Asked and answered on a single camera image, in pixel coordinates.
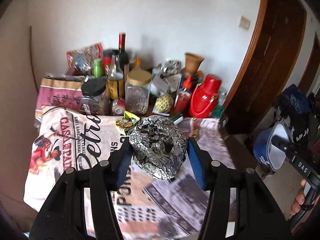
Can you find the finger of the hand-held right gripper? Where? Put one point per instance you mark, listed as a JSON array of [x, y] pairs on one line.
[[282, 142]]

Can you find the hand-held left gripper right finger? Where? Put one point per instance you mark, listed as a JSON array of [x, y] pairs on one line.
[[196, 162]]

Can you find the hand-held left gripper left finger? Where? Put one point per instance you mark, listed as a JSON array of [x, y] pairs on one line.
[[122, 165]]

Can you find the blue plastic tub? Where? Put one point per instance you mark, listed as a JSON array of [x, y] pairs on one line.
[[262, 146]]

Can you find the aluminium foil ball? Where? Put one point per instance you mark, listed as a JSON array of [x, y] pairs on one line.
[[158, 150]]

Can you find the person's right hand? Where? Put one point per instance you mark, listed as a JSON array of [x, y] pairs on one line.
[[298, 198]]

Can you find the black bag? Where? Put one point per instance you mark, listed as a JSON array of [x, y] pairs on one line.
[[302, 127]]

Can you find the yellow-green snack wrapper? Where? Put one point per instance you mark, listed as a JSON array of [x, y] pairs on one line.
[[126, 123]]

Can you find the blue patterned cloth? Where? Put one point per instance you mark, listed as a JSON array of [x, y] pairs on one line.
[[293, 101]]

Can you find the green small box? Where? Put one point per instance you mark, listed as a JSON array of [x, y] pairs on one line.
[[177, 118]]

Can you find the printed tablecloth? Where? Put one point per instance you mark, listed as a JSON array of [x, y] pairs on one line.
[[75, 155]]

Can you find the small red and white can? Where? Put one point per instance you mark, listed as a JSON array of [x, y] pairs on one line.
[[118, 106]]

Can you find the red thermos flask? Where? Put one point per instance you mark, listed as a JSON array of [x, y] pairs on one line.
[[203, 98]]

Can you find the red sauce bottle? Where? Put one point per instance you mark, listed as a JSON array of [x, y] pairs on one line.
[[183, 96]]

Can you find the green custard apple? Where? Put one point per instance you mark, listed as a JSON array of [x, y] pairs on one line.
[[163, 103]]

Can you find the black-lidded plastic jar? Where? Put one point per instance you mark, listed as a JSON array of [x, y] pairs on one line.
[[95, 98]]

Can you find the gold-lidded plastic jar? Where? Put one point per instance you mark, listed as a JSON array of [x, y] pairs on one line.
[[138, 93]]

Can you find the clear oil bottle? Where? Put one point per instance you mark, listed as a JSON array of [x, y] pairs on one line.
[[115, 81]]

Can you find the narrow dark wooden door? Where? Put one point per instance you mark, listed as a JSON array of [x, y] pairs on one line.
[[312, 62]]

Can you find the pink and brown paper bag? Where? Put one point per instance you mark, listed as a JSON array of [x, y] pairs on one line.
[[60, 92]]

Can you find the small crumpled foil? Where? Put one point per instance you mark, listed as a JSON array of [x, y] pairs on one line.
[[170, 66]]

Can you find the green-capped bottle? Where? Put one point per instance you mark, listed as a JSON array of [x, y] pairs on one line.
[[98, 68]]

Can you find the brown ceramic vase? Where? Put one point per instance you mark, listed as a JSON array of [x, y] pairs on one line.
[[193, 61]]

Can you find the red tin can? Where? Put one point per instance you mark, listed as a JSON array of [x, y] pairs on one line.
[[107, 60]]

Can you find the red-capped wine bottle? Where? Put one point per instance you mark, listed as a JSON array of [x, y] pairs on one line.
[[123, 55]]

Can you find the red snack bag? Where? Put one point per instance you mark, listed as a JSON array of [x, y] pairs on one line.
[[85, 56]]

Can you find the thin wooden stick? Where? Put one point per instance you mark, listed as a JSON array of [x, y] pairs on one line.
[[32, 55]]

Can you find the beige light switch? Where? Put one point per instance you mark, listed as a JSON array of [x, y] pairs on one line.
[[243, 22]]

